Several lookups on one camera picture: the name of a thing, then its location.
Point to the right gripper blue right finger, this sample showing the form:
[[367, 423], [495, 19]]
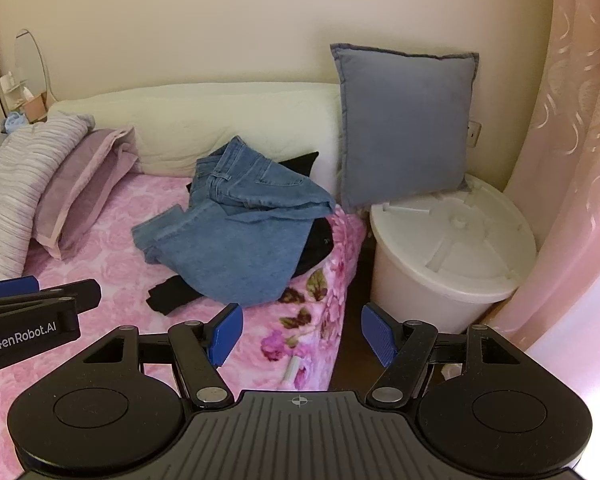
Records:
[[403, 349]]

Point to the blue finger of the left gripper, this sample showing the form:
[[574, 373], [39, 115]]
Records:
[[19, 286]]

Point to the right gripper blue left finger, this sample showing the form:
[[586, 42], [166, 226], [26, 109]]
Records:
[[199, 349]]

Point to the blue denim jeans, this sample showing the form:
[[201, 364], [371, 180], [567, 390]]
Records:
[[241, 236]]

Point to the white round plastic bin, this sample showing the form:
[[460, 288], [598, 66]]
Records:
[[445, 258]]

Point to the grey striped quilt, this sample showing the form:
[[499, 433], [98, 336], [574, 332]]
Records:
[[29, 158]]

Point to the mauve pillow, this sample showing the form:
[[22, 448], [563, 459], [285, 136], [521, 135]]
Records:
[[80, 188]]

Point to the black garment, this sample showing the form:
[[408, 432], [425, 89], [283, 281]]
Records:
[[174, 292]]

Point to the pink curtain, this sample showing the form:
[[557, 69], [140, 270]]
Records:
[[555, 313]]

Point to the blue soft toy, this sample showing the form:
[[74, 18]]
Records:
[[13, 121]]

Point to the oval mirror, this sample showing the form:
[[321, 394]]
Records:
[[30, 66]]

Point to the grey-blue square cushion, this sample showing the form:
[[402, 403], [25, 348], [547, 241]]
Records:
[[405, 119]]

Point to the wall socket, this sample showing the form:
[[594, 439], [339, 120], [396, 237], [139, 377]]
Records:
[[473, 133]]

